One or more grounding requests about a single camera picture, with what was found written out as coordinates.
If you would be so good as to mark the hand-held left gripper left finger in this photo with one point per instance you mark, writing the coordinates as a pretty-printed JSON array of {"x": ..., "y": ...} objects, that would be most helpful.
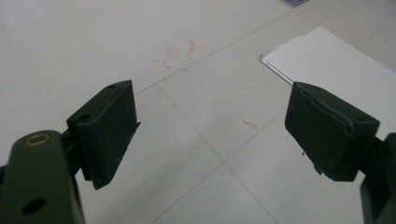
[{"x": 106, "y": 130}]

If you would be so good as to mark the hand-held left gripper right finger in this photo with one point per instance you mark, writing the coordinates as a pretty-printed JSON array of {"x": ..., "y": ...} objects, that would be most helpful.
[{"x": 327, "y": 137}]

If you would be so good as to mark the white paper sheet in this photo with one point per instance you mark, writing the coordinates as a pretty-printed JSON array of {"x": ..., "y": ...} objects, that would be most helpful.
[{"x": 330, "y": 62}]

